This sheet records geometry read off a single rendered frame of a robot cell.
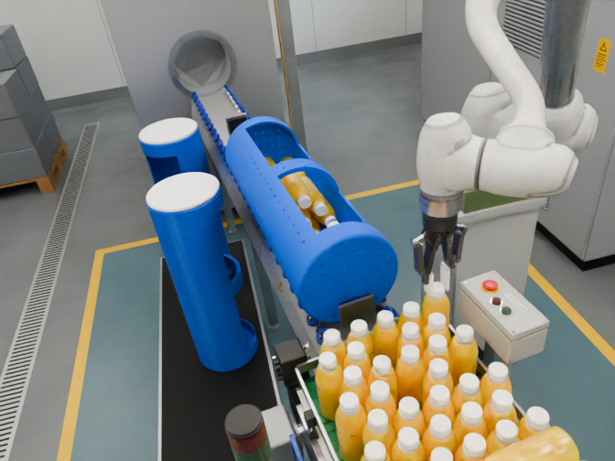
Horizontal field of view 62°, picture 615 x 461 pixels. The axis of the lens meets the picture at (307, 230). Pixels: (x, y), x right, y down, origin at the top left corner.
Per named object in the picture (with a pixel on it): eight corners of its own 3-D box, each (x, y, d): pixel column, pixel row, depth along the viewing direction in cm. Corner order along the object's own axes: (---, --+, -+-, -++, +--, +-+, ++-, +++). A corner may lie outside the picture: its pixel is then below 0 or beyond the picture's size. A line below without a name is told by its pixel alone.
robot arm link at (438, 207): (411, 182, 110) (411, 205, 114) (434, 201, 103) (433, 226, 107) (447, 171, 112) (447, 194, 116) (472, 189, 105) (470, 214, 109)
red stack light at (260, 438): (261, 414, 90) (257, 401, 88) (272, 445, 85) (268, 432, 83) (226, 428, 89) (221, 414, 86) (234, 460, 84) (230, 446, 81)
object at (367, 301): (372, 323, 143) (371, 290, 136) (376, 329, 141) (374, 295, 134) (339, 335, 141) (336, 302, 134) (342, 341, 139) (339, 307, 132)
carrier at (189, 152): (192, 256, 310) (178, 288, 287) (151, 121, 260) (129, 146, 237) (238, 255, 305) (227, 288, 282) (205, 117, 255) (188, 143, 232)
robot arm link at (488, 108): (463, 135, 183) (467, 75, 171) (518, 140, 176) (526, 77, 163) (452, 156, 172) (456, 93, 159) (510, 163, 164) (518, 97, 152)
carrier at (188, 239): (220, 383, 230) (270, 348, 244) (167, 222, 180) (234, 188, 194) (188, 349, 249) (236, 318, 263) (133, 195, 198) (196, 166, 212)
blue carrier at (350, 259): (296, 176, 215) (293, 110, 199) (396, 308, 145) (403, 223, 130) (230, 188, 207) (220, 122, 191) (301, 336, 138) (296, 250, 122)
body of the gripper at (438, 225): (447, 195, 115) (446, 229, 120) (414, 205, 113) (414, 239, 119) (467, 211, 109) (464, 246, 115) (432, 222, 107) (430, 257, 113)
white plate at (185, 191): (167, 219, 179) (168, 221, 180) (232, 187, 193) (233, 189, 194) (133, 192, 198) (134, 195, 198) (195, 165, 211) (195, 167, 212)
